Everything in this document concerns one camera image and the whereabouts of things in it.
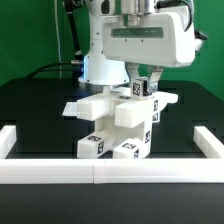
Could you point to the white chair backrest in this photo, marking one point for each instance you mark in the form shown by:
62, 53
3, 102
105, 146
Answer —
128, 111

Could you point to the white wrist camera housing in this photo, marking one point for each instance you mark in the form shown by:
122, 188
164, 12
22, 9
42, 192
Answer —
200, 37

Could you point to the white tagged cube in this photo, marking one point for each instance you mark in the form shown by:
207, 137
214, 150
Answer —
139, 87
155, 118

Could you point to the white U-shaped frame wall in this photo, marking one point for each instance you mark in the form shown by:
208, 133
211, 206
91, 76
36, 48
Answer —
102, 171

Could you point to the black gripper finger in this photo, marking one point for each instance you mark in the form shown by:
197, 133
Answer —
132, 70
154, 75

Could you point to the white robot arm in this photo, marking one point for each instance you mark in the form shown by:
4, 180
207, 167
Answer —
102, 71

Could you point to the white base tag plate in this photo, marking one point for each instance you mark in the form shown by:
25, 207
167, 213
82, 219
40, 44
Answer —
70, 109

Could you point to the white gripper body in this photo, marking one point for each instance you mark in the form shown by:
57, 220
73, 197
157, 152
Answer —
162, 40

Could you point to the white chair seat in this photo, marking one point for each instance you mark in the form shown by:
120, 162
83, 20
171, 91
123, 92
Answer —
142, 132

